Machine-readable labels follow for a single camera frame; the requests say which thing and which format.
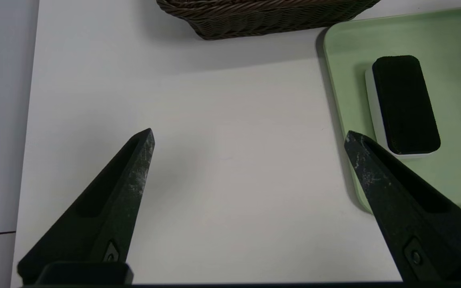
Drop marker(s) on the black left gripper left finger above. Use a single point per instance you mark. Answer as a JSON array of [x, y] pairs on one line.
[[106, 208]]

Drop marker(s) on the light green plastic tray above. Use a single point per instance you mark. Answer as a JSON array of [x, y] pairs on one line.
[[454, 120]]

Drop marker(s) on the black and white board eraser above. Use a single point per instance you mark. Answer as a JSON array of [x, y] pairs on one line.
[[404, 104]]

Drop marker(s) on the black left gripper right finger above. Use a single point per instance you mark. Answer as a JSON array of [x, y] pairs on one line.
[[406, 208]]

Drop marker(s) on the dark brown wicker basket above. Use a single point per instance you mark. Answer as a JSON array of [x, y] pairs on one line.
[[262, 20]]

